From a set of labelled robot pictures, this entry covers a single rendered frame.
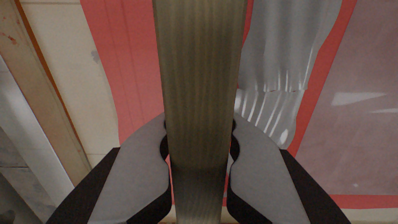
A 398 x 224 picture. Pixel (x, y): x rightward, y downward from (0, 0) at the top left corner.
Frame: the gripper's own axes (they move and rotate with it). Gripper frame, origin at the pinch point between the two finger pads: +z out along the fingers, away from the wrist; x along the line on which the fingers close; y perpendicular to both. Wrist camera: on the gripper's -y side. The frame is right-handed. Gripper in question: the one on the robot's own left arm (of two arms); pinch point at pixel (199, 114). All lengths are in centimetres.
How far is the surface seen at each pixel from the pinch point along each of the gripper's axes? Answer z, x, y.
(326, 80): 5.3, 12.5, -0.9
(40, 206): 101, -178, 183
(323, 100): 5.3, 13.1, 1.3
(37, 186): 101, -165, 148
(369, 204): 5.3, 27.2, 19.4
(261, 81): 4.7, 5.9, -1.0
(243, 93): 5.1, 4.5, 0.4
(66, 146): 3.4, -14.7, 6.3
